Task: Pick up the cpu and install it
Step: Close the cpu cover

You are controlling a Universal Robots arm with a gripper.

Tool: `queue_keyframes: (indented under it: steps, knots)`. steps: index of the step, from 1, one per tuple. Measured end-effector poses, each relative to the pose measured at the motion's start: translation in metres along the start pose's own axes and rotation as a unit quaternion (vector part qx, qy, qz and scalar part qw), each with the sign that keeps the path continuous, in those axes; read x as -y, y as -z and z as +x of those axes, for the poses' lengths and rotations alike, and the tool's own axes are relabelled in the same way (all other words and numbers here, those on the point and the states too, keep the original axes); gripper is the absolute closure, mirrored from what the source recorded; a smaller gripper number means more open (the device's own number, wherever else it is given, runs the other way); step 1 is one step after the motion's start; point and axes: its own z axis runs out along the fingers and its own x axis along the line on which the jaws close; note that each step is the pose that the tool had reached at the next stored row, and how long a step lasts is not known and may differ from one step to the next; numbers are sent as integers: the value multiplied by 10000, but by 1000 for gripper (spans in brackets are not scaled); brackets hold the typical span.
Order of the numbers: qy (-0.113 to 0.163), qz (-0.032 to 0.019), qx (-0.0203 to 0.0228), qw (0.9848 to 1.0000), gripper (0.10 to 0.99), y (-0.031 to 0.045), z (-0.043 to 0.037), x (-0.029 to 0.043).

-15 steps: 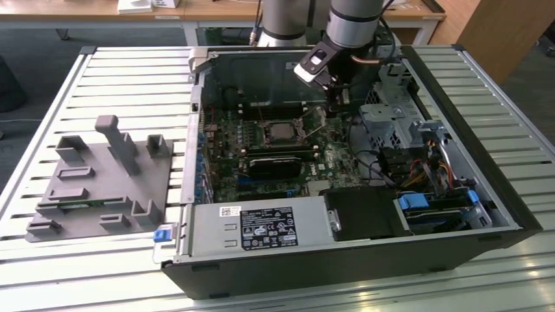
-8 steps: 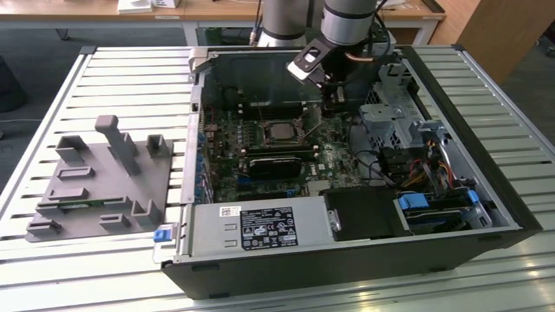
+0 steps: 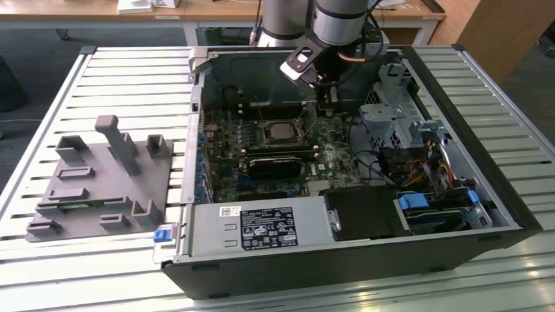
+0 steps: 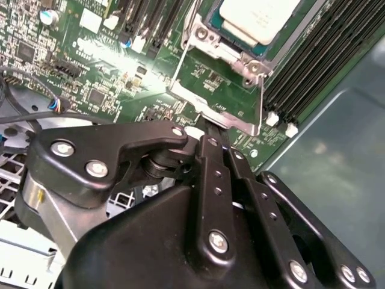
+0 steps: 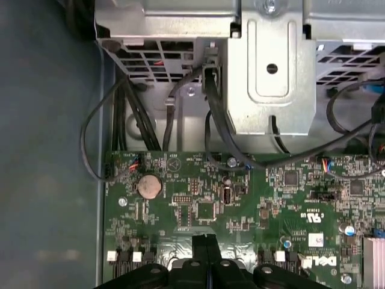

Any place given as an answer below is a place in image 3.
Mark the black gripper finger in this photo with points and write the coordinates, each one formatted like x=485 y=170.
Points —
x=324 y=97

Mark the silver CPU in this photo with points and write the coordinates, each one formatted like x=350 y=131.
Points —
x=284 y=133

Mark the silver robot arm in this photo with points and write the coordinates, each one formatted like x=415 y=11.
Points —
x=338 y=22

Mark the CPU socket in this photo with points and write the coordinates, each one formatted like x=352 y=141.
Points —
x=264 y=139

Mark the silver drive cage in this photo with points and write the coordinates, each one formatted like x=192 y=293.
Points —
x=390 y=113

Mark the thin locking lever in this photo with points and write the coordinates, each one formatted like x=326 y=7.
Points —
x=260 y=116

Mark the green motherboard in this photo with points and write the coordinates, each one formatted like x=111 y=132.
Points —
x=334 y=162

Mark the black graphics card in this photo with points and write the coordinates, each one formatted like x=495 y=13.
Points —
x=272 y=167

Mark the wooden desk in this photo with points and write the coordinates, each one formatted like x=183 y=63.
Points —
x=407 y=14

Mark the silver chipset heatsink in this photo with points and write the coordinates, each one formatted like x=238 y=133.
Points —
x=319 y=188

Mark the black plastic shroud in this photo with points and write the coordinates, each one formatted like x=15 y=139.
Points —
x=364 y=214

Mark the blue disk carrier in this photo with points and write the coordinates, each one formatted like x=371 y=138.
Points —
x=411 y=201

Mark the wooden cabinet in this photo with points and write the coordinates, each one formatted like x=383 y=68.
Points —
x=498 y=32

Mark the white box dark print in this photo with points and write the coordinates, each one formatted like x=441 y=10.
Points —
x=164 y=4

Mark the blue plastic clip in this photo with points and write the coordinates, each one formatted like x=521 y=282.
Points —
x=473 y=199

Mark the grey power supply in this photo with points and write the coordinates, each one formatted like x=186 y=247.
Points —
x=212 y=234

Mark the plain white box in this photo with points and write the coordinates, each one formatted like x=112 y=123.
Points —
x=134 y=8

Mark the black open PC case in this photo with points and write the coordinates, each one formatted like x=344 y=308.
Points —
x=303 y=276

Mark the grey parts rack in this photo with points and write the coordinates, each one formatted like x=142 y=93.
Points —
x=108 y=182

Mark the blue case latch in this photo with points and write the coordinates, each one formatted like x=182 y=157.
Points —
x=163 y=235

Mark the green RAM stick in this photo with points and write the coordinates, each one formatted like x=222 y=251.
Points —
x=99 y=203

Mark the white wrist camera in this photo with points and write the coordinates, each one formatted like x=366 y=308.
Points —
x=291 y=72

